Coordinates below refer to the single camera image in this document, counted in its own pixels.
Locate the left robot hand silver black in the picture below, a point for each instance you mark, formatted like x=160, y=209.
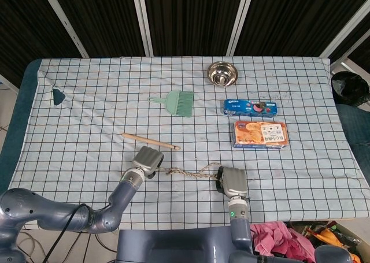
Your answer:
x=147, y=159

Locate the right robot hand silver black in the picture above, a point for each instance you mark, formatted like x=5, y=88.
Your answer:
x=234, y=182

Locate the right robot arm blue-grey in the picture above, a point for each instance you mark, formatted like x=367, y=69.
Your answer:
x=240, y=228

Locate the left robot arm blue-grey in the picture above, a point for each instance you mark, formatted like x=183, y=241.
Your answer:
x=43, y=214

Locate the wooden stick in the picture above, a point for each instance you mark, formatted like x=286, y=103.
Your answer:
x=144, y=140

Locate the orange biscuit package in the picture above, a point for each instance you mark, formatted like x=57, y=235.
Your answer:
x=260, y=134

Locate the green plastic hand brush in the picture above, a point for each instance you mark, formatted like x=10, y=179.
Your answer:
x=179, y=102

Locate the pink cloth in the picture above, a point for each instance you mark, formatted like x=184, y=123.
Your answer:
x=274, y=240

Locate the blue Oreo cookie box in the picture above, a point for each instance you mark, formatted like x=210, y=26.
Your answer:
x=248, y=107

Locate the blue-grey robot torso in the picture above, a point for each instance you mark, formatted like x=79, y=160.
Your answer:
x=173, y=245

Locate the checkered light blue tablecloth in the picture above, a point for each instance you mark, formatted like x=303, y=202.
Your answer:
x=86, y=72

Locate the stainless steel bowl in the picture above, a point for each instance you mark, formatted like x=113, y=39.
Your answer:
x=222, y=72

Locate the cardboard box of clutter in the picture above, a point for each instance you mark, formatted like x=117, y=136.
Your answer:
x=344, y=234

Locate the blue denim fabric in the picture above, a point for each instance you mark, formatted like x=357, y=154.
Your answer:
x=355, y=130

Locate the teal table pad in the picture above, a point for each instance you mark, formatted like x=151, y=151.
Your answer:
x=26, y=101

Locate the black plastic bag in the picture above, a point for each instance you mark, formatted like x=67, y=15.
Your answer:
x=351, y=89

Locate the white aluminium partition post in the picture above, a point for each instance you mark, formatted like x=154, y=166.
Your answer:
x=347, y=26
x=63, y=20
x=240, y=20
x=141, y=20

